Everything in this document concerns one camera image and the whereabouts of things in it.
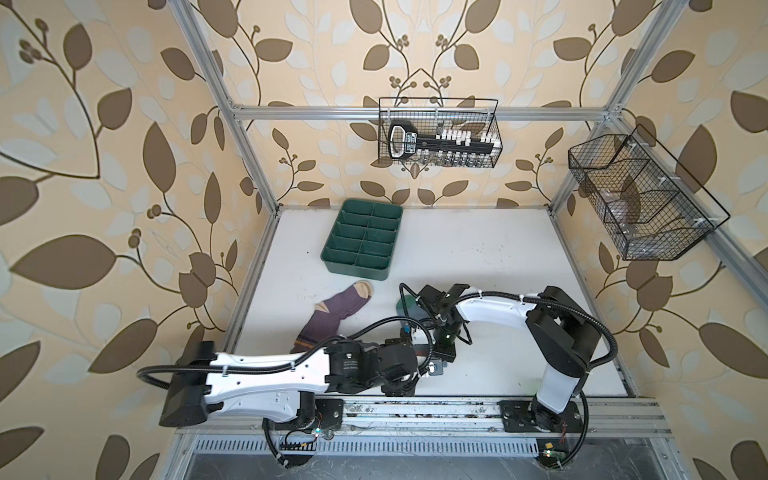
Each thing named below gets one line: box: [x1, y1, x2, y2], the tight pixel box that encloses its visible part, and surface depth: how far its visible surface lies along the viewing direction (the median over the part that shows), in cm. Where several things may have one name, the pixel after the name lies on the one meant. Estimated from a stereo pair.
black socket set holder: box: [388, 120, 502, 160], surface depth 84 cm
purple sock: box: [290, 281, 373, 354], surface depth 94 cm
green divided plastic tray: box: [320, 198, 403, 281], surface depth 107 cm
